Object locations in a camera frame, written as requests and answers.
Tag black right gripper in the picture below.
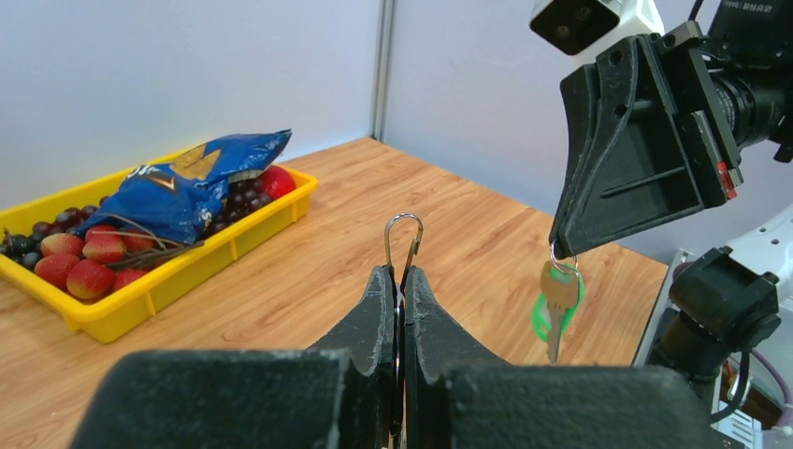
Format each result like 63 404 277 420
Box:
549 1 792 259

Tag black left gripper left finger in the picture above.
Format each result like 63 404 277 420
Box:
71 266 397 448

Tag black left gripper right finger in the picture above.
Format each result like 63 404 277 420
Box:
404 267 719 448

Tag green tagged key bunch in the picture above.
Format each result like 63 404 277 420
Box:
539 240 584 364

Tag large metal keyring with keys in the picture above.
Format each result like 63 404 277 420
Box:
383 212 426 293

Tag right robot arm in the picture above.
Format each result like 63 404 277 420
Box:
530 1 792 424

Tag dark grape bunch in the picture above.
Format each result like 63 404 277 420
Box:
1 177 272 271

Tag red tomato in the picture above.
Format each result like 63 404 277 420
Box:
259 165 296 200

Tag yellow plastic bin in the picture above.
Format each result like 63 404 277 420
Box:
0 145 320 345

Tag blue snack bag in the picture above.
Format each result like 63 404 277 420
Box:
77 129 292 244

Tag red strawberries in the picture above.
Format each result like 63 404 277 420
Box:
19 224 159 304

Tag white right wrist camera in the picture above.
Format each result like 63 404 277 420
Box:
529 0 665 64

